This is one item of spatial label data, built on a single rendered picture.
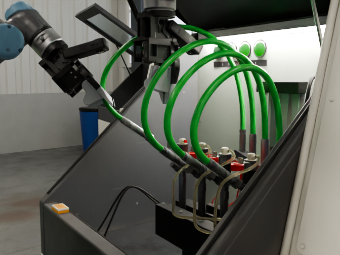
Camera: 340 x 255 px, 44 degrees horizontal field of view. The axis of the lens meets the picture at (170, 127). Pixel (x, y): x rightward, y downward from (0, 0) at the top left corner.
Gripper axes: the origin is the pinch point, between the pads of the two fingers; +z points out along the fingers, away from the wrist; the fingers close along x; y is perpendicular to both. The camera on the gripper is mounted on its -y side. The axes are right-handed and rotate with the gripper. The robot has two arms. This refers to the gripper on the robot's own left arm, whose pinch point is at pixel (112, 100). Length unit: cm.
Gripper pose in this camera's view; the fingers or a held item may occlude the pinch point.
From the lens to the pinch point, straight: 109.0
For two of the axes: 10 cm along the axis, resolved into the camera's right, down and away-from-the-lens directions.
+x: -0.4, -1.0, -9.9
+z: 6.8, 7.2, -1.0
